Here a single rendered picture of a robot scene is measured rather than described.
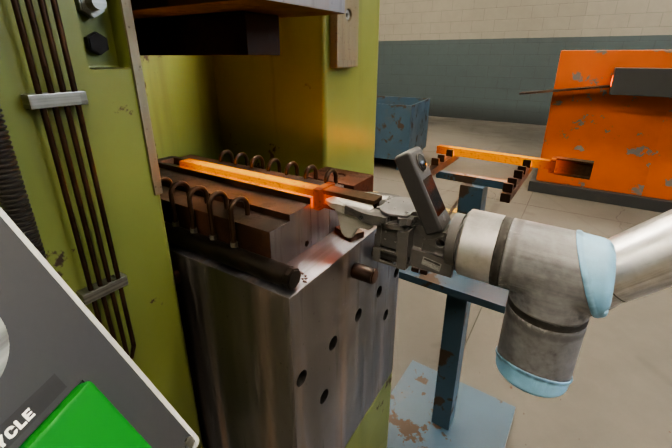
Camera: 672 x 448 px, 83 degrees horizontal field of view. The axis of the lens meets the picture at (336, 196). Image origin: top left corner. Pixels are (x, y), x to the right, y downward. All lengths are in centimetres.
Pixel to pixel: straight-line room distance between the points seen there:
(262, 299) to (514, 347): 33
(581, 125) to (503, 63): 431
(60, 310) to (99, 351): 3
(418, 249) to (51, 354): 42
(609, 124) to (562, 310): 348
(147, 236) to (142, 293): 8
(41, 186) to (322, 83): 55
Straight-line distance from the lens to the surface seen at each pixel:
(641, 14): 798
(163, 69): 98
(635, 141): 397
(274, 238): 55
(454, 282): 101
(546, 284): 49
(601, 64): 390
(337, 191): 59
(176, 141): 101
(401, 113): 416
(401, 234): 53
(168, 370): 71
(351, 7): 90
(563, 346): 54
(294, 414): 65
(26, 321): 27
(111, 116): 53
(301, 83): 88
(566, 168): 115
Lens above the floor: 121
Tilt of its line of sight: 20 degrees down
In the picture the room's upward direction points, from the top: straight up
